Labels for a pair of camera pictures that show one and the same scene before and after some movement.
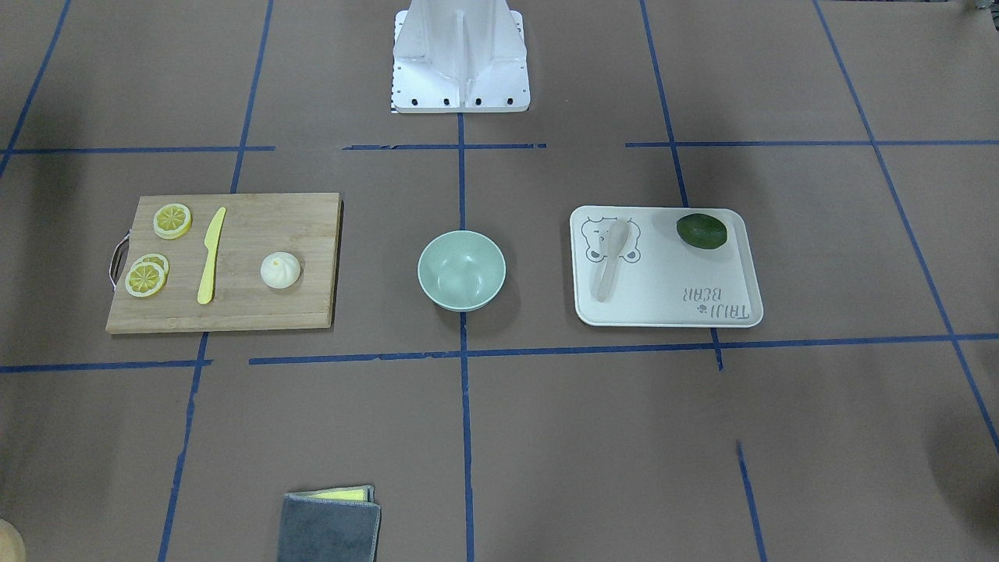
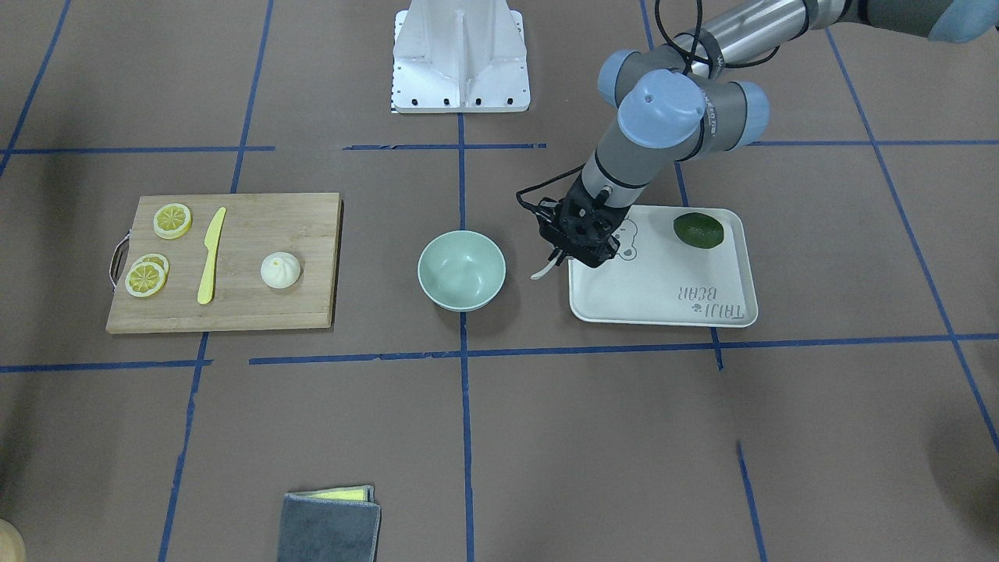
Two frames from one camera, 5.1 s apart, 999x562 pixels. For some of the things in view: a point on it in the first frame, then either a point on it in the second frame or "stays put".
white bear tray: [632, 268] stays put
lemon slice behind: [155, 259] stays put
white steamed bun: [280, 270] stays put
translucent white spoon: [617, 235] to [545, 269]
